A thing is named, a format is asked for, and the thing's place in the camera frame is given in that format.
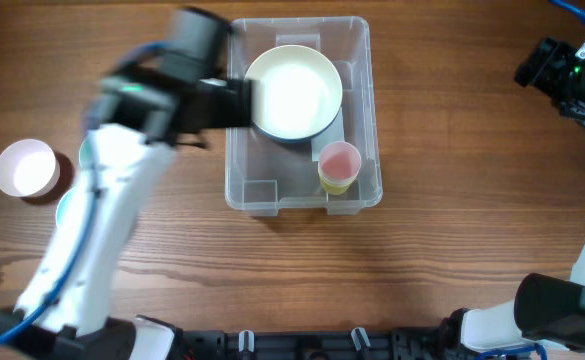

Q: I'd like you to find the large cream plastic bowl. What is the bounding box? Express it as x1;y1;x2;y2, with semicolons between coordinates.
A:
245;45;343;142

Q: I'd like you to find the dark blue plastic bowl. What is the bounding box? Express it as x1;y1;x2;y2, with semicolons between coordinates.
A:
254;107;344;146

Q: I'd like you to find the mint green plastic bowl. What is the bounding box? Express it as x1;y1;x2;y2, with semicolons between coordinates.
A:
79;137;94;170

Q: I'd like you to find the pink plastic cup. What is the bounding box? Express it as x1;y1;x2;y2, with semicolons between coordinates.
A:
318;141;362;187

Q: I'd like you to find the yellow plastic cup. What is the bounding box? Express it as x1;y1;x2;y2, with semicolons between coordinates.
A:
319;176;354;196

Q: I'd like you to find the light blue plastic bowl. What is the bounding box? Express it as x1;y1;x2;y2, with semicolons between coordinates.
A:
55;187;75;227

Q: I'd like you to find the white plastic bowl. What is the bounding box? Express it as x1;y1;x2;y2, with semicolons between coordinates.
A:
0;139;60;198

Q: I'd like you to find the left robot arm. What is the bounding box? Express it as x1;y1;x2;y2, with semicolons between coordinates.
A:
0;7;253;359

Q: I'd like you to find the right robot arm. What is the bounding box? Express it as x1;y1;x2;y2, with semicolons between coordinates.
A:
433;9;585;359

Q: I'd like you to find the clear plastic storage container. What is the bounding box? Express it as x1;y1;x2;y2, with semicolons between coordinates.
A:
225;16;383;216

